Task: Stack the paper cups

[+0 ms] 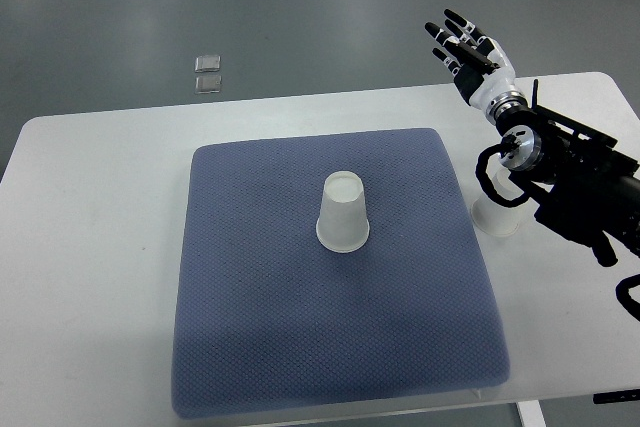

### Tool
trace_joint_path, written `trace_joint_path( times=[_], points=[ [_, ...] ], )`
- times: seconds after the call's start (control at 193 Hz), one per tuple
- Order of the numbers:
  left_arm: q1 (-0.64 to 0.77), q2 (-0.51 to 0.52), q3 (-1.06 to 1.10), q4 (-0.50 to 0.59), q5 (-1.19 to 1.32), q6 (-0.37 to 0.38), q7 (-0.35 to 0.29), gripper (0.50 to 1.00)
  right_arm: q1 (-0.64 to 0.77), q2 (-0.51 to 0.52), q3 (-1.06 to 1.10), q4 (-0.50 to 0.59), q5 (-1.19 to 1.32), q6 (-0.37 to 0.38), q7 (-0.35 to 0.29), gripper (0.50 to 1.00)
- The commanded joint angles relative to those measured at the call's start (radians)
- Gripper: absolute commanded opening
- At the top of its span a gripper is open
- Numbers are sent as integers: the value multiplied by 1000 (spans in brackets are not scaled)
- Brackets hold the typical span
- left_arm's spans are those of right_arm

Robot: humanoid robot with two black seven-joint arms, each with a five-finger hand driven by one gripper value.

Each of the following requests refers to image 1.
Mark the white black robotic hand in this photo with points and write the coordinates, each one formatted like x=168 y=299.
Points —
x=481 y=70

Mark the white paper cup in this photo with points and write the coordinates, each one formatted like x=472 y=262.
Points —
x=492 y=218
x=342 y=225

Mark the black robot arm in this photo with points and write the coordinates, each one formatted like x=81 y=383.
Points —
x=586 y=191

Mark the upper clear floor plate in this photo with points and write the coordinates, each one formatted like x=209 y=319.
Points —
x=207 y=63

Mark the blue fabric cushion mat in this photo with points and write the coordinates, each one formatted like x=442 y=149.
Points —
x=267 y=318

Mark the white table leg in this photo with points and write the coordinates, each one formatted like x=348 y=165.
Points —
x=530 y=414

